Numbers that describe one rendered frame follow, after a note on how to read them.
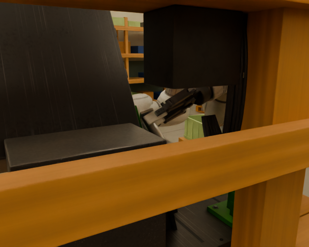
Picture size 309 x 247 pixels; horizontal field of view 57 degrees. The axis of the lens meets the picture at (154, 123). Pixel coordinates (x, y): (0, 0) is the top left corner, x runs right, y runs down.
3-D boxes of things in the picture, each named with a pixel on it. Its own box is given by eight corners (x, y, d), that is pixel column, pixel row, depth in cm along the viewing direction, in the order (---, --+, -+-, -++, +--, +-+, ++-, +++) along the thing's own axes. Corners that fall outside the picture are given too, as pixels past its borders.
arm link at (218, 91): (211, 64, 92) (197, 71, 89) (230, 84, 89) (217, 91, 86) (202, 82, 99) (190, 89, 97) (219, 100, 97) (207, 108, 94)
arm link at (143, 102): (121, 130, 170) (120, 93, 165) (149, 126, 178) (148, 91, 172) (131, 136, 156) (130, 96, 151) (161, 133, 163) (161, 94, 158)
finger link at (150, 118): (167, 114, 83) (167, 113, 82) (148, 126, 80) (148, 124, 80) (161, 107, 84) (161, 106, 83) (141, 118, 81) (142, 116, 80)
